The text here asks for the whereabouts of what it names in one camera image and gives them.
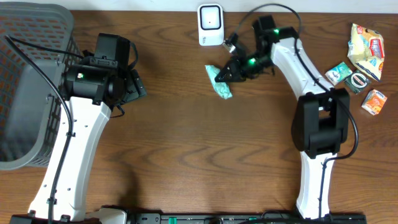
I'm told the teal crinkled snack pack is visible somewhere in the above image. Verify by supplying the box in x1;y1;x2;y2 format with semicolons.
205;65;233;100

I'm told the teal Kleenex tissue pack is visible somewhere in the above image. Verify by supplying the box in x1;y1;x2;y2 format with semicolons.
325;62;353;86

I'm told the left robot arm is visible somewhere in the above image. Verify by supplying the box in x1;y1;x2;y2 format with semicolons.
9;65;146;224

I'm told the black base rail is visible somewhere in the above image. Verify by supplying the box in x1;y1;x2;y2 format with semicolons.
102;205;368;224

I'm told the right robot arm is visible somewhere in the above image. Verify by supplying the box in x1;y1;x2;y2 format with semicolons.
215;16;349;220

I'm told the dark grey plastic basket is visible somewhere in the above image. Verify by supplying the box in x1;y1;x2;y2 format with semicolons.
1;2;80;170

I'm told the orange Kleenex tissue pack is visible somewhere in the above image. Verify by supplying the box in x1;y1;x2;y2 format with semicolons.
361;89;387;115

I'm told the dark green round-label pack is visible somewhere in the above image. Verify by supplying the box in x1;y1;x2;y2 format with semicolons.
344;70;371;94

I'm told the white barcode scanner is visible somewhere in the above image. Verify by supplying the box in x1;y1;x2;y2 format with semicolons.
197;3;224;46

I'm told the large yellow wipes pack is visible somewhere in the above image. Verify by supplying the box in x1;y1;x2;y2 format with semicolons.
347;23;386;82

